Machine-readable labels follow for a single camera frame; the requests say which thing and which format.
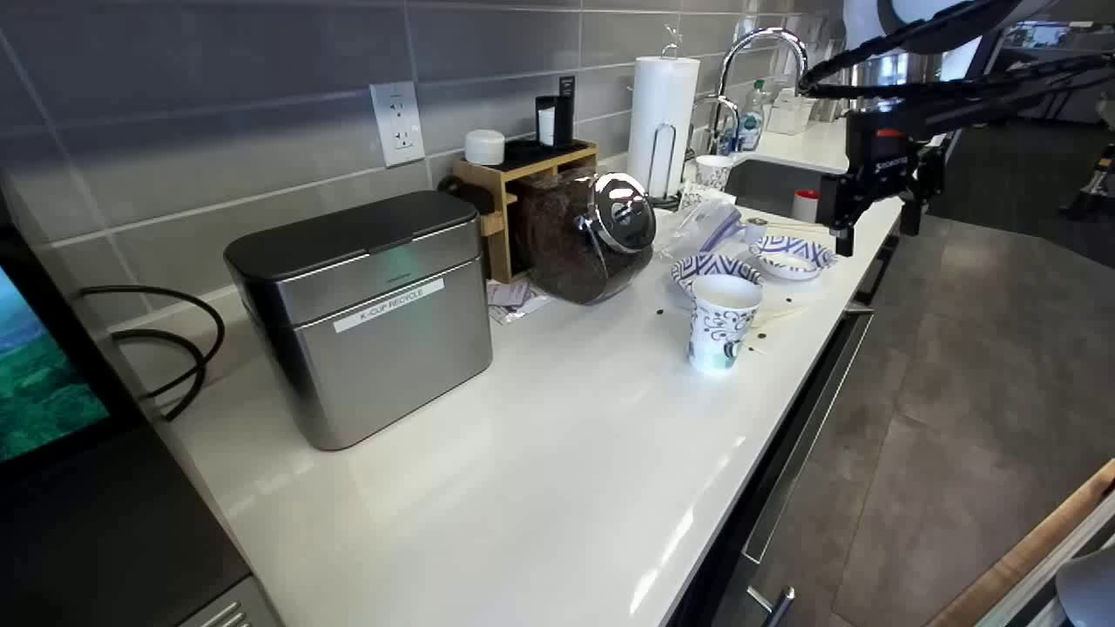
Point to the white round jar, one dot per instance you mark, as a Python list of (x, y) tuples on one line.
[(486, 149)]

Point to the black monitor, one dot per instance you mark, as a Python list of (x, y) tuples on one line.
[(40, 371)]

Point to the black and white bottle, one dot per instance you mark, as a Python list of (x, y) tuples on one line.
[(546, 119)]

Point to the small patterned paper cup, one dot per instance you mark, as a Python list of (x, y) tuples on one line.
[(714, 172)]

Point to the black tall bottle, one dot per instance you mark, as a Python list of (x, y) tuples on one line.
[(566, 108)]

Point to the grey round object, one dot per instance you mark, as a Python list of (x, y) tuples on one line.
[(1089, 594)]

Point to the clear soap bottle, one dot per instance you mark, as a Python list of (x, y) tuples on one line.
[(753, 118)]

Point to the black appliance surface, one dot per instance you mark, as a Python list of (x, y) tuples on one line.
[(105, 546)]

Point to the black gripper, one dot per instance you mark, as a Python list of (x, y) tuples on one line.
[(890, 143)]

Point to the large chrome faucet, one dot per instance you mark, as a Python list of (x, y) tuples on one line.
[(760, 33)]

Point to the wooden board edge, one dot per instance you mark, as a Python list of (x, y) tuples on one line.
[(1023, 546)]

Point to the clear zip plastic bag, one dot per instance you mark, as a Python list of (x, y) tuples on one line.
[(709, 228)]

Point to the white paper towel roll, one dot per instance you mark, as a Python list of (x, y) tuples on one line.
[(662, 98)]

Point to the wooden rack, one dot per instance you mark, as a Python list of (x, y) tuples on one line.
[(501, 204)]

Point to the white wall outlet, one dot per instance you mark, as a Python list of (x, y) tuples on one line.
[(398, 122)]

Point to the small chrome faucet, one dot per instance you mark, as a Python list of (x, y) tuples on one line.
[(725, 130)]

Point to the coffee pod cup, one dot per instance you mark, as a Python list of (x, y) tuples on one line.
[(808, 204)]

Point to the large patterned paper cup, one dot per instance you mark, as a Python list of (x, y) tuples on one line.
[(725, 334)]

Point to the kitchen sink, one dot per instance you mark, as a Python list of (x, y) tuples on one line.
[(767, 182)]

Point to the stainless steel bin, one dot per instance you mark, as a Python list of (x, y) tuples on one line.
[(370, 337)]

